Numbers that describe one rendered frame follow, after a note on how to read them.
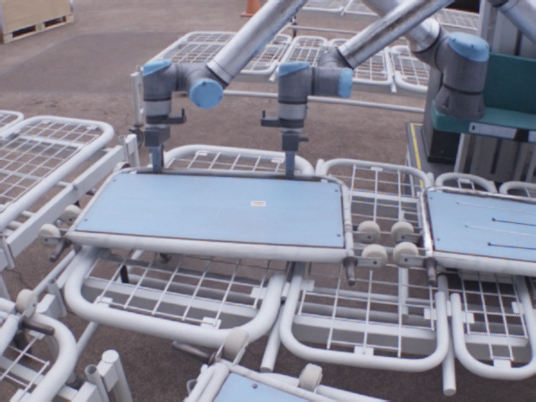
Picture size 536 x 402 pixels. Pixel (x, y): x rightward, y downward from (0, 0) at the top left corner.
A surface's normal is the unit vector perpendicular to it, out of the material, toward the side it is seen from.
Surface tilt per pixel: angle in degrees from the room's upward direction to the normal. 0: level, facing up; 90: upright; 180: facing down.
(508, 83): 90
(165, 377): 0
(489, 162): 90
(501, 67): 90
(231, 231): 3
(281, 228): 3
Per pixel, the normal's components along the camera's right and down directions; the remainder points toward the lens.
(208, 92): 0.25, 0.58
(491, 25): -0.19, 0.53
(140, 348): 0.00, -0.84
